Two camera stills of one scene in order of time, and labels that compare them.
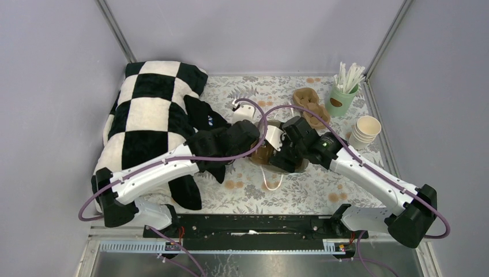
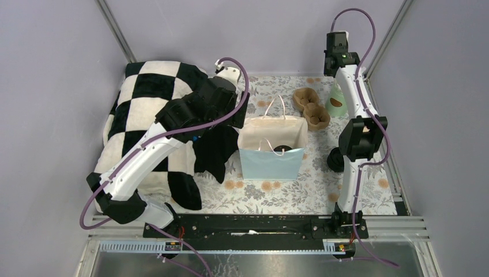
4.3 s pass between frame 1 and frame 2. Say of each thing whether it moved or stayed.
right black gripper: moved
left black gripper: moved
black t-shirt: stayed
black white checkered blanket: stayed
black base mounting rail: stayed
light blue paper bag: moved
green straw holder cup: stayed
